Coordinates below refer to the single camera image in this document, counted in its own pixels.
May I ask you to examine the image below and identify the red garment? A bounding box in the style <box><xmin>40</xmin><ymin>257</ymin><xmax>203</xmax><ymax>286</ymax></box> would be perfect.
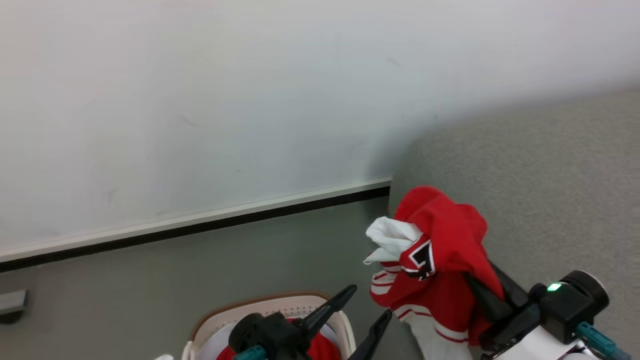
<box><xmin>216</xmin><ymin>318</ymin><xmax>342</xmax><ymax>360</ymax></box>

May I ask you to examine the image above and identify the red and white jersey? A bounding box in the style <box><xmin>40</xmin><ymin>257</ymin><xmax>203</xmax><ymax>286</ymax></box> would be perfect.
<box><xmin>363</xmin><ymin>185</ymin><xmax>506</xmax><ymax>360</ymax></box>

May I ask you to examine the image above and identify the grey metal foot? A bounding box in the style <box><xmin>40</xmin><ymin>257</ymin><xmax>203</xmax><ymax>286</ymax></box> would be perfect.
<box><xmin>0</xmin><ymin>289</ymin><xmax>29</xmax><ymax>325</ymax></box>

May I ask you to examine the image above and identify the white and black baseboard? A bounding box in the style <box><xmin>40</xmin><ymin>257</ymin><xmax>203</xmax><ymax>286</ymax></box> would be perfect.
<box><xmin>0</xmin><ymin>176</ymin><xmax>393</xmax><ymax>274</ymax></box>

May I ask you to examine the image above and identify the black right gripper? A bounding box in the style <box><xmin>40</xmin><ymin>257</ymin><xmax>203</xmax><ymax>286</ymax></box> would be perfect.
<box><xmin>464</xmin><ymin>261</ymin><xmax>611</xmax><ymax>352</ymax></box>

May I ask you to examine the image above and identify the grey fabric sofa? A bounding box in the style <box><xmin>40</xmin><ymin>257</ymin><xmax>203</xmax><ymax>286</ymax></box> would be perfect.
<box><xmin>388</xmin><ymin>87</ymin><xmax>640</xmax><ymax>360</ymax></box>

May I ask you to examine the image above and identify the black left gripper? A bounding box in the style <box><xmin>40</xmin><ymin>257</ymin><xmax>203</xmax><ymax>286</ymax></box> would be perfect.
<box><xmin>229</xmin><ymin>284</ymin><xmax>394</xmax><ymax>360</ymax></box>

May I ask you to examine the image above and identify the white basket with brown rim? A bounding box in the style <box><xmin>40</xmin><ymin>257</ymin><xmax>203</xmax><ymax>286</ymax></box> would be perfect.
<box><xmin>181</xmin><ymin>292</ymin><xmax>357</xmax><ymax>360</ymax></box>

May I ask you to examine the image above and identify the teal cable connector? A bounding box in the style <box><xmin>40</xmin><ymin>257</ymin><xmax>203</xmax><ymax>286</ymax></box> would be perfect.
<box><xmin>575</xmin><ymin>321</ymin><xmax>632</xmax><ymax>360</ymax></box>
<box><xmin>232</xmin><ymin>345</ymin><xmax>269</xmax><ymax>360</ymax></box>

